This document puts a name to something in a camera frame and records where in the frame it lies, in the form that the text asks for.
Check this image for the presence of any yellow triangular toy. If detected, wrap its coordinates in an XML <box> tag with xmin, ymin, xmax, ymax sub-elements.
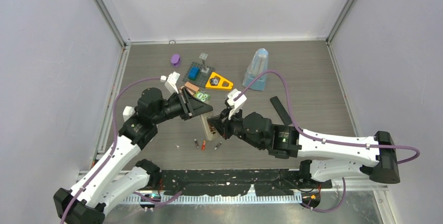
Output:
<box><xmin>205</xmin><ymin>72</ymin><xmax>234</xmax><ymax>91</ymax></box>

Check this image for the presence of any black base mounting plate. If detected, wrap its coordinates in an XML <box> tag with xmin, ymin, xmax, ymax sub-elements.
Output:
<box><xmin>159</xmin><ymin>169</ymin><xmax>332</xmax><ymax>196</ymax></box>

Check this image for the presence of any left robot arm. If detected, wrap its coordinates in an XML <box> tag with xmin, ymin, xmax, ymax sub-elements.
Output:
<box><xmin>54</xmin><ymin>88</ymin><xmax>213</xmax><ymax>223</ymax></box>

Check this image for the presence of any tan wooden block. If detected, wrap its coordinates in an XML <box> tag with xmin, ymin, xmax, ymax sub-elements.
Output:
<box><xmin>180</xmin><ymin>86</ymin><xmax>195</xmax><ymax>97</ymax></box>
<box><xmin>184</xmin><ymin>82</ymin><xmax>199</xmax><ymax>92</ymax></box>

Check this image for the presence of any green monster toy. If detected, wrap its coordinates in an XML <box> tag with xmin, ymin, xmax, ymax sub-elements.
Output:
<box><xmin>194</xmin><ymin>91</ymin><xmax>211</xmax><ymax>103</ymax></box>

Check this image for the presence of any blue building brick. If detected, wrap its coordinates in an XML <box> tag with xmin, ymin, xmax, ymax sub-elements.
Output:
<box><xmin>188</xmin><ymin>66</ymin><xmax>200</xmax><ymax>80</ymax></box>

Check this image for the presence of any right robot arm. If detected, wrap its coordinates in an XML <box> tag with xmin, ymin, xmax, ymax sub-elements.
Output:
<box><xmin>207</xmin><ymin>111</ymin><xmax>400</xmax><ymax>188</ymax></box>

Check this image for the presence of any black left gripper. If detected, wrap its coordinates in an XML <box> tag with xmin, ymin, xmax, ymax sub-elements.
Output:
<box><xmin>153</xmin><ymin>87</ymin><xmax>213</xmax><ymax>124</ymax></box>

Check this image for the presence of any grey brick post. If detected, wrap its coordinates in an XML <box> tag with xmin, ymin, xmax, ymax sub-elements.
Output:
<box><xmin>199</xmin><ymin>53</ymin><xmax>209</xmax><ymax>74</ymax></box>

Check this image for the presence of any black remote control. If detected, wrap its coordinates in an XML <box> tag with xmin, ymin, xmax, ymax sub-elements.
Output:
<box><xmin>270</xmin><ymin>96</ymin><xmax>293</xmax><ymax>126</ymax></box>

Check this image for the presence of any purple cap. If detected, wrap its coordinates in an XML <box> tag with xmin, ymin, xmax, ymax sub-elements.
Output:
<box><xmin>170</xmin><ymin>54</ymin><xmax>181</xmax><ymax>67</ymax></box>

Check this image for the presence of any grey building brick plate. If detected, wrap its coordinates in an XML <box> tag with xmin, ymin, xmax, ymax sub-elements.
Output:
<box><xmin>182</xmin><ymin>62</ymin><xmax>215</xmax><ymax>88</ymax></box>

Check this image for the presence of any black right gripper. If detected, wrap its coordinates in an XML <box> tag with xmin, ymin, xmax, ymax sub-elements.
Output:
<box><xmin>209</xmin><ymin>104</ymin><xmax>264</xmax><ymax>150</ymax></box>

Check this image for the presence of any white remote control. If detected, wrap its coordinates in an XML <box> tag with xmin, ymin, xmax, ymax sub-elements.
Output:
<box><xmin>200</xmin><ymin>112</ymin><xmax>213</xmax><ymax>141</ymax></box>

